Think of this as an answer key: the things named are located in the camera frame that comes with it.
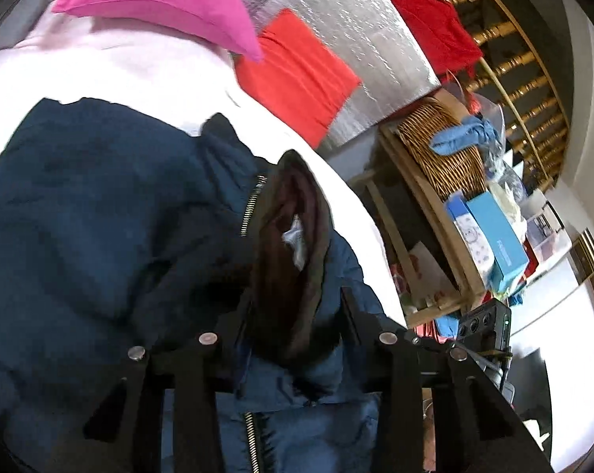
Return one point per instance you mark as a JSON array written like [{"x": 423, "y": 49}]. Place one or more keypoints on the wooden shelf rack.
[{"x": 442, "y": 236}]

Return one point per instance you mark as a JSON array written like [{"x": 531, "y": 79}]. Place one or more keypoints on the silver foil mat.
[{"x": 356, "y": 24}]

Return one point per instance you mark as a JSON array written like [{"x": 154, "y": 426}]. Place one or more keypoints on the wicker basket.
[{"x": 439, "y": 152}]

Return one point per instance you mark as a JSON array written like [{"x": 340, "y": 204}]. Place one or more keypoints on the light blue cloth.
[{"x": 454, "y": 140}]

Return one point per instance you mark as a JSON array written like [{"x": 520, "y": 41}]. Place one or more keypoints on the white bed sheet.
[{"x": 144, "y": 74}]

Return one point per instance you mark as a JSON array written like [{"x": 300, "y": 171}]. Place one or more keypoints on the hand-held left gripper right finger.
[{"x": 363, "y": 327}]

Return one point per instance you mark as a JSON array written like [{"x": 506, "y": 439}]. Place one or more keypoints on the orange-red folded cloth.
[{"x": 297, "y": 74}]

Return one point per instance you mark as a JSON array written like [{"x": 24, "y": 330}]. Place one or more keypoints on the white patterned box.
[{"x": 471, "y": 239}]

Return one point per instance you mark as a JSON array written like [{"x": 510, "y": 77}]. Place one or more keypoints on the navy puffer jacket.
[{"x": 80, "y": 231}]

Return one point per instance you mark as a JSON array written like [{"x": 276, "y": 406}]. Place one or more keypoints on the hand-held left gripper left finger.
[{"x": 198, "y": 379}]

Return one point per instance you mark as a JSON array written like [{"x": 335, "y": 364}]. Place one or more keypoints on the clear plastic storage box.
[{"x": 548, "y": 234}]

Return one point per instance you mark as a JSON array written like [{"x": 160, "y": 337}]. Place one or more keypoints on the wooden ladder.
[{"x": 523, "y": 91}]

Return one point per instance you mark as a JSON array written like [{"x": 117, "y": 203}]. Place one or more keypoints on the pink pillow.
[{"x": 168, "y": 0}]

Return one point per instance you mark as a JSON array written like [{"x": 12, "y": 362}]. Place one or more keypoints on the red cloth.
[{"x": 425, "y": 10}]

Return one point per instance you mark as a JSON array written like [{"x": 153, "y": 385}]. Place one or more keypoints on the blue cardboard box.
[{"x": 499, "y": 241}]

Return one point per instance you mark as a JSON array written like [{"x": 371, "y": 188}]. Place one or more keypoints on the clear plastic bag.
[{"x": 506, "y": 177}]

